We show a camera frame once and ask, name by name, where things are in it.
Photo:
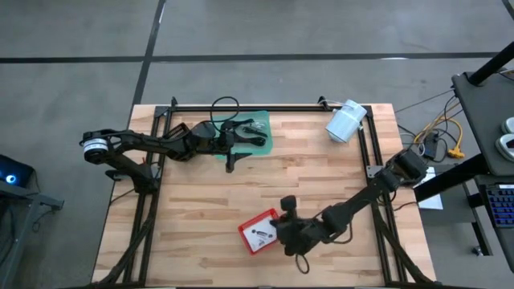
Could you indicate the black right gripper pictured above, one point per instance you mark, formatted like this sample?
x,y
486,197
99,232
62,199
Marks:
x,y
299,237

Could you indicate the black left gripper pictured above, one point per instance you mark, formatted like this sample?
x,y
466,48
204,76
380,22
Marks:
x,y
225,140

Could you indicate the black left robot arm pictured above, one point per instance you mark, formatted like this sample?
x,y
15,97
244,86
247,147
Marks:
x,y
140,140

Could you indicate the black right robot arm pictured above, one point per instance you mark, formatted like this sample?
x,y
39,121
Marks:
x,y
361,196

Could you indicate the teal translucent plastic bin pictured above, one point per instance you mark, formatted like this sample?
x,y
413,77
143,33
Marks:
x,y
263,151

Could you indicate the red slotted plastic basket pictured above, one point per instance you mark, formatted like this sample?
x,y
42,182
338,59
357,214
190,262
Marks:
x,y
245,237

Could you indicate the white cylindrical container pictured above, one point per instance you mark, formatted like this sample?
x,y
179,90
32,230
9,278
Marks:
x,y
345,122

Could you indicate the white paper sheet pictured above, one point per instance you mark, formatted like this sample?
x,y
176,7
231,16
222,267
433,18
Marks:
x,y
431,200

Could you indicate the black power adapter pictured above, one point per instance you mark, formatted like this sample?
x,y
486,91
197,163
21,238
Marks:
x,y
432,146

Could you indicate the grey metal stand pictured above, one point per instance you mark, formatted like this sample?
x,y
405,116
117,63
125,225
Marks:
x,y
36,200

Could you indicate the blue-lit computer case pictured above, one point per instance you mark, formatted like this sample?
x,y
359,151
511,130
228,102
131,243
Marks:
x,y
16,172

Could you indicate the black backlit keyboard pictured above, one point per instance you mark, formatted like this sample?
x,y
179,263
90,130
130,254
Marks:
x,y
502,204

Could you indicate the black side desk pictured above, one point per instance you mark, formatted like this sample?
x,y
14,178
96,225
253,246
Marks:
x,y
482,120

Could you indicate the white rounded device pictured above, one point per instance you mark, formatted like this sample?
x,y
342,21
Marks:
x,y
506,147
509,125

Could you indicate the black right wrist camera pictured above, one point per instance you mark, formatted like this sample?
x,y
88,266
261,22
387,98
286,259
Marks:
x,y
289,204

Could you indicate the black aluminium table frame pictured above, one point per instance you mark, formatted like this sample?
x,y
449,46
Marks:
x,y
297,108

